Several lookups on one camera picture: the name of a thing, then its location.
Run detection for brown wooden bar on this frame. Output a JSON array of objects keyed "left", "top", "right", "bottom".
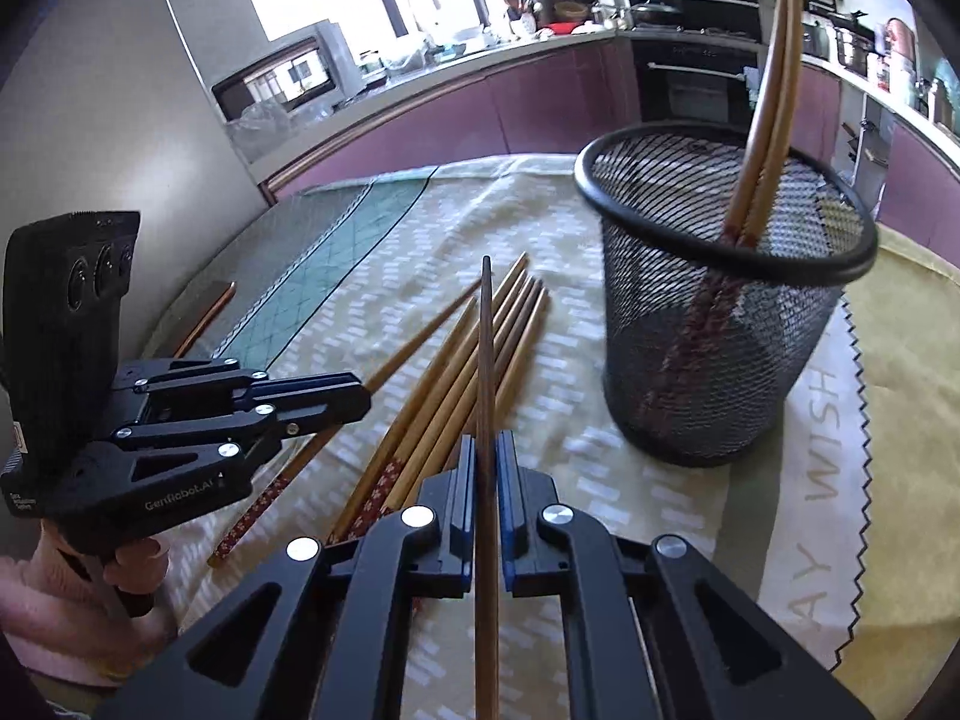
[{"left": 171, "top": 280, "right": 238, "bottom": 361}]

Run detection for black wok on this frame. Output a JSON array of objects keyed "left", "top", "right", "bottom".
[{"left": 632, "top": 2, "right": 685, "bottom": 29}]

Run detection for red-patterned wooden chopstick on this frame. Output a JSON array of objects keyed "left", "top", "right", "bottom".
[
  {"left": 652, "top": 0, "right": 803, "bottom": 428},
  {"left": 637, "top": 0, "right": 788, "bottom": 428},
  {"left": 474, "top": 255, "right": 502, "bottom": 720},
  {"left": 207, "top": 279, "right": 482, "bottom": 569}
]

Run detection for bunch of wooden chopsticks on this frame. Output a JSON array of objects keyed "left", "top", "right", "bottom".
[{"left": 326, "top": 255, "right": 552, "bottom": 545}]

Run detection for beige and yellow printed tablecloth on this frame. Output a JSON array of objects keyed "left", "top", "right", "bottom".
[{"left": 142, "top": 154, "right": 960, "bottom": 720}]

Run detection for purple kitchen counter cabinets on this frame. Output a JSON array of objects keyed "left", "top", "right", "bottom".
[
  {"left": 259, "top": 34, "right": 644, "bottom": 203},
  {"left": 795, "top": 56, "right": 960, "bottom": 263}
]

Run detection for green and grey quilted cloth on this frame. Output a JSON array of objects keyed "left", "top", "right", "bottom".
[{"left": 142, "top": 165, "right": 440, "bottom": 361}]

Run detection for copper-coloured container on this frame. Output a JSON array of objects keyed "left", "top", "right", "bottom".
[{"left": 883, "top": 15, "right": 920, "bottom": 91}]

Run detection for clear plastic bag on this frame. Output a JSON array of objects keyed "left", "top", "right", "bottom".
[{"left": 223, "top": 94, "right": 335, "bottom": 158}]

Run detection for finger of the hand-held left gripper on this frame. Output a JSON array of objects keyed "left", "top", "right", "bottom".
[
  {"left": 112, "top": 358, "right": 374, "bottom": 426},
  {"left": 111, "top": 405, "right": 342, "bottom": 502}
]

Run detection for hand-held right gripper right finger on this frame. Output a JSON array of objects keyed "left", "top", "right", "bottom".
[{"left": 496, "top": 431, "right": 875, "bottom": 720}]

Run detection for silver microwave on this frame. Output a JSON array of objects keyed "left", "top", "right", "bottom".
[{"left": 212, "top": 21, "right": 361, "bottom": 123}]

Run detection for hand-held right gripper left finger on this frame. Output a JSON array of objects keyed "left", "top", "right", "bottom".
[{"left": 97, "top": 435, "right": 478, "bottom": 720}]

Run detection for black mesh utensil holder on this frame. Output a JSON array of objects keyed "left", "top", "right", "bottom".
[{"left": 574, "top": 124, "right": 880, "bottom": 468}]

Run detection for grey refrigerator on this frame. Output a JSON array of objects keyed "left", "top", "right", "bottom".
[{"left": 0, "top": 0, "right": 278, "bottom": 391}]

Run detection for steel pot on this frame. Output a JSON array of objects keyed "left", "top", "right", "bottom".
[{"left": 834, "top": 25, "right": 871, "bottom": 74}]

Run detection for person's left hand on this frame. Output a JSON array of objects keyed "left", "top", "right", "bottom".
[{"left": 101, "top": 535, "right": 169, "bottom": 595}]

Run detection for black built-in oven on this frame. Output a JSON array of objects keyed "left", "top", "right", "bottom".
[{"left": 630, "top": 37, "right": 760, "bottom": 142}]

